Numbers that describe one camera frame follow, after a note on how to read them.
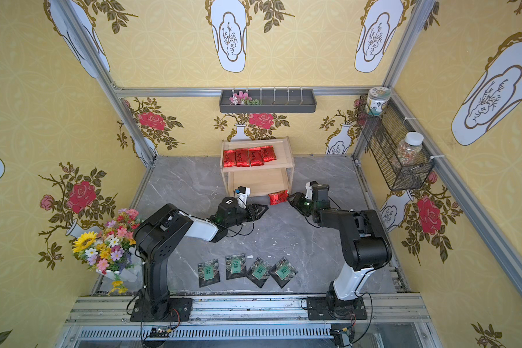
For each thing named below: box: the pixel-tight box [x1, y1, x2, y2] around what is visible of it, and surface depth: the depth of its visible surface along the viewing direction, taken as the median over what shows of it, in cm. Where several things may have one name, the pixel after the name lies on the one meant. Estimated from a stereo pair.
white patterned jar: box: [366, 86, 393, 117], surface depth 87 cm
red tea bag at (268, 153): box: [261, 145, 277, 163], surface depth 92 cm
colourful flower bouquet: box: [72, 208, 141, 296], surface depth 74 cm
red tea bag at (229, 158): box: [223, 149, 237, 168], surface depth 91 cm
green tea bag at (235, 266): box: [225, 253, 247, 280], surface depth 85 cm
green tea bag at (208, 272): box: [197, 258, 221, 288], surface depth 83 cm
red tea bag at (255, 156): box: [248, 147, 265, 167], surface depth 92 cm
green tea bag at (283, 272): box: [268, 256, 299, 289], surface depth 83 cm
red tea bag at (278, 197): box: [267, 189, 290, 206], surface depth 102 cm
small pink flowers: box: [229, 90, 261, 106], surface depth 89 cm
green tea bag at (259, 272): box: [246, 256, 272, 289], surface depth 83 cm
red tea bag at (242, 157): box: [234, 147, 251, 168], surface depth 92 cm
